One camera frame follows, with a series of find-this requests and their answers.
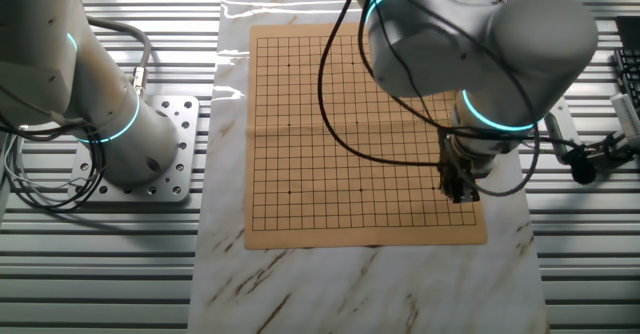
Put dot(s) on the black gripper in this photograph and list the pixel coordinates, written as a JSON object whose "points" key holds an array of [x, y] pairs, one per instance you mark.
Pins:
{"points": [[465, 166]]}

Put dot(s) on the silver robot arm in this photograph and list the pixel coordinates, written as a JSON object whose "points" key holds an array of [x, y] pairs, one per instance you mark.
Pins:
{"points": [[50, 49]]}

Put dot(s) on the wooden go board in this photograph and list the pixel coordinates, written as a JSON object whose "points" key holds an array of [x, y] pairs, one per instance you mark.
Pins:
{"points": [[300, 174]]}

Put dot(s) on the white marble pattern mat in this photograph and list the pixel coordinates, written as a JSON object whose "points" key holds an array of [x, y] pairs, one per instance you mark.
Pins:
{"points": [[350, 289]]}

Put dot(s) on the black keyboard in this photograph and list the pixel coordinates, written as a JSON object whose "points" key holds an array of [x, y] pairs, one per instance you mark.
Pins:
{"points": [[630, 74]]}

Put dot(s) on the black flat pad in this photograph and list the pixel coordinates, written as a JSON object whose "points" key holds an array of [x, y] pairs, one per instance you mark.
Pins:
{"points": [[629, 31]]}

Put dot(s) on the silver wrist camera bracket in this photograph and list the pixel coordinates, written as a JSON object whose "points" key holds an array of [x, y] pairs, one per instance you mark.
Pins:
{"points": [[560, 124]]}

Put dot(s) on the metal camera stand bracket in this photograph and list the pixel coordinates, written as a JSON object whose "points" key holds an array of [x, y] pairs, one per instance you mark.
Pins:
{"points": [[615, 146]]}

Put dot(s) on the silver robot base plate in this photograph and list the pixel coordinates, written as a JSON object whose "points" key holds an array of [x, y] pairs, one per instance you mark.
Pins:
{"points": [[185, 149]]}

